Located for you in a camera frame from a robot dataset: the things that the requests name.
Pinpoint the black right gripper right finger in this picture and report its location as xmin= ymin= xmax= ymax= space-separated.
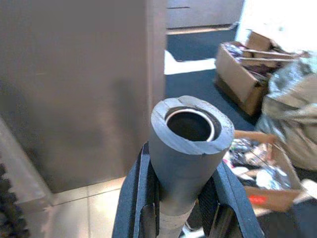
xmin=198 ymin=161 xmax=265 ymax=238

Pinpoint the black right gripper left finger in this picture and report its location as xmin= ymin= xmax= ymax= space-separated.
xmin=112 ymin=142 xmax=160 ymax=238

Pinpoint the grey grip broom white head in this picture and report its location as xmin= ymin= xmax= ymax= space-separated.
xmin=148 ymin=95 xmax=235 ymax=238

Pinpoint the large dark floor carpet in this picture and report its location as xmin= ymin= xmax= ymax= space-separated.
xmin=165 ymin=58 xmax=317 ymax=238

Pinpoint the dark floor rug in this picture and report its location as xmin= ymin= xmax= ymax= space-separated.
xmin=167 ymin=27 xmax=238 ymax=61

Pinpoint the open cardboard box red print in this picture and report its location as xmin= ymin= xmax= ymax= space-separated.
xmin=222 ymin=130 xmax=308 ymax=213

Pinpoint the olive woven sack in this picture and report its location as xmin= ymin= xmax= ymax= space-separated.
xmin=256 ymin=58 xmax=317 ymax=172

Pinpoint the stainless steel refrigerator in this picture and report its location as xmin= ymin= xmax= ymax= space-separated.
xmin=0 ymin=0 xmax=166 ymax=199

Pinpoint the large cardboard box of scrap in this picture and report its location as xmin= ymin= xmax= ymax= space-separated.
xmin=214 ymin=41 xmax=305 ymax=116

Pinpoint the small cardboard box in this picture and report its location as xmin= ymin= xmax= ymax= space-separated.
xmin=244 ymin=29 xmax=275 ymax=52

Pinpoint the grey kitchen cabinet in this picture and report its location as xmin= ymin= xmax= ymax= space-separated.
xmin=166 ymin=0 xmax=245 ymax=29

